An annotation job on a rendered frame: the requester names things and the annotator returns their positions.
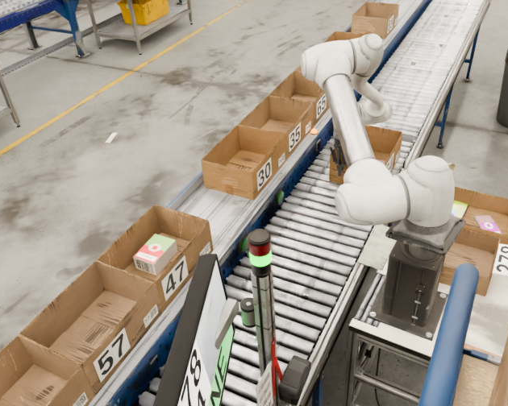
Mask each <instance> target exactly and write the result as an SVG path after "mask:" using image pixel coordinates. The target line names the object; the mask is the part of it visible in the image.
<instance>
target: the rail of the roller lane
mask: <svg viewBox="0 0 508 406"><path fill-rule="evenodd" d="M490 1H491V0H485V1H484V3H483V5H482V7H481V9H480V11H479V14H478V16H477V18H476V20H475V22H474V24H473V26H472V28H471V30H470V32H469V34H468V36H467V38H466V40H465V42H464V44H463V46H462V48H461V50H460V53H459V55H458V57H457V58H456V61H455V63H454V65H453V66H452V69H451V71H450V73H449V74H448V77H447V79H446V81H445V82H444V84H443V87H442V89H441V90H440V93H439V96H438V97H437V99H436V101H435V104H434V105H433V107H432V109H431V112H430V113H429V115H428V117H427V120H426V121H425V123H424V125H423V128H422V130H421V132H420V134H419V136H418V138H417V141H416V143H415V144H414V146H413V148H412V150H411V152H410V154H409V156H408V158H407V160H406V169H407V168H408V166H409V164H411V163H412V162H413V161H414V160H416V159H417V158H418V157H419V155H420V153H421V151H422V149H423V146H424V144H425V142H426V141H427V137H428V135H429V134H430V132H431V129H432V127H433V125H434V123H435V120H436V119H437V116H438V114H439V112H440V110H441V108H442V105H443V103H444V101H445V99H446V97H447V95H448V92H449V90H450V88H451V87H452V83H453V81H454V80H455V78H456V71H457V69H458V68H459V66H461V64H462V62H463V60H464V58H465V55H466V54H465V53H467V52H466V50H467V51H468V49H469V47H470V44H471V42H472V41H473V38H474V36H475V34H476V32H477V29H478V27H479V26H480V23H481V20H482V19H483V17H484V15H485V12H486V10H487V8H488V6H489V3H490ZM464 54H465V55H464ZM406 169H405V170H406ZM376 228H377V225H375V226H374V227H373V230H372V232H371V234H370V235H369V238H368V240H367V242H366V243H365V245H364V248H365V247H366V245H367V243H368V242H369V239H370V238H371V236H372V235H373V232H374V230H375V229H376ZM364 248H363V250H364ZM362 252H363V251H362ZM362 252H361V254H362ZM367 268H368V266H366V265H364V264H361V263H358V262H356V265H355V267H354V268H353V270H352V273H351V275H350V276H349V278H348V281H347V283H346V284H345V286H344V290H343V291H342V293H341V295H340V297H339V299H338V301H337V303H336V305H335V307H334V309H333V311H332V313H331V315H330V317H329V319H328V321H327V323H326V325H325V327H324V330H323V332H322V334H321V336H320V338H319V340H318V342H317V344H316V346H315V348H314V350H313V352H312V354H311V356H310V358H309V361H310V362H311V370H310V374H309V376H308V379H307V381H306V384H305V386H304V388H303V389H302V394H301V397H300V400H299V401H298V405H297V406H299V405H301V406H304V404H305V402H306V400H307V398H308V395H309V394H310V391H311V389H312V387H313V385H314V382H315V380H316V379H317V376H318V374H319V372H320V370H321V368H322V365H323V363H324V361H325V359H326V357H327V354H328V352H329V350H330V348H331V345H332V343H333V341H334V340H335V337H336V334H337V333H338V331H339V328H340V326H341V324H342V322H343V320H344V318H345V316H346V313H347V311H348V309H349V307H350V305H351V303H352V300H353V298H354V296H355V295H356V291H357V289H358V287H359V286H360V282H361V280H362V279H363V277H364V274H365V272H366V270H367Z"/></svg>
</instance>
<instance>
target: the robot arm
mask: <svg viewBox="0 0 508 406"><path fill-rule="evenodd" d="M383 53H384V47H383V43H382V40H381V37H380V36H379V35H376V34H373V33H370V34H367V35H363V36H362V37H361V38H356V39H348V40H336V41H331V42H326V43H320V44H317V45H314V46H313V47H311V48H309V49H307V50H305V51H304V53H303V54H302V56H301V70H302V75H303V76H304V77H305V78H306V79H307V80H309V81H315V83H316V84H317V85H318V86H319V87H320V88H321V89H322V90H324V92H325V94H326V97H327V102H328V105H329V108H330V111H331V116H332V120H333V124H334V137H335V144H334V145H333V146H332V145H331V146H330V147H329V148H330V150H331V154H332V159H333V162H334V164H337V169H338V176H341V175H342V174H343V170H344V165H345V166H348V170H347V171H346V172H345V174H344V184H342V185H340V186H339V188H338V190H337V192H336V195H335V206H336V209H337V212H338V214H339V216H340V218H341V219H342V220H344V221H345V222H347V223H349V224H353V225H358V226H375V225H380V224H385V223H391V222H396V221H399V220H401V221H400V222H399V224H398V225H396V226H395V227H394V228H393V233H394V234H396V235H403V236H406V237H408V238H412V239H416V240H419V241H421V242H425V243H428V244H431V245H432V246H434V247H437V248H442V247H443V246H444V242H445V240H446V239H447V237H448V235H449V234H450V233H451V232H452V230H453V228H454V227H455V226H456V225H458V224H459V222H460V219H459V218H458V217H454V216H451V212H452V207H453V201H454V193H455V183H454V178H453V175H452V171H451V169H450V168H449V167H448V164H447V163H446V162H445V161H444V160H443V159H441V158H439V157H436V156H432V155H427V156H423V157H421V158H418V159H416V160H414V161H413V162H412V163H411V164H409V166H408V168H407V169H406V170H404V171H403V172H400V173H399V174H397V175H394V176H392V174H391V173H390V171H389V170H388V169H387V168H386V166H385V165H384V164H383V163H381V162H379V161H377V160H376V158H375V155H374V153H373V149H372V146H371V143H370V141H369V137H368V134H367V131H366V129H365V126H364V125H370V124H377V123H381V122H385V121H387V120H388V119H390V117H391V116H392V113H393V109H392V106H391V105H390V104H389V103H388V102H385V101H384V100H383V97H382V96H381V94H380V93H379V92H378V91H377V90H376V89H374V88H373V87H372V86H371V85H370V84H369V83H368V82H367V80H368V79H369V78H370V77H371V76H372V75H373V74H374V73H375V71H376V70H377V68H378V67H379V65H380V63H381V60H382V57H383ZM351 74H352V86H353V88H354V89H355V91H356V92H358V93H359V94H361V95H362V96H364V97H366V98H367V99H368V100H367V101H365V102H363V104H359V105H357V102H356V98H355V95H354V93H353V90H352V86H351V83H350V79H351ZM335 149H336V151H337V159H336V154H335ZM341 153H342V160H341V163H340V154H341ZM345 160H346V162H345Z"/></svg>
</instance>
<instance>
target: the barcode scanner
mask: <svg viewBox="0 0 508 406"><path fill-rule="evenodd" d="M310 370H311V362H310V361H309V360H306V359H304V358H300V357H298V356H296V355H294V356H293V357H292V358H291V360H290V361H289V363H288V366H287V368H286V369H285V372H284V374H283V378H282V381H280V383H279V386H278V388H279V392H280V393H281V394H282V395H283V396H287V397H289V398H290V399H292V402H291V404H292V405H293V406H297V405H298V401H299V400H300V397H301V394H302V389H303V388H304V386H305V384H306V381H307V379H308V376H309V374H310Z"/></svg>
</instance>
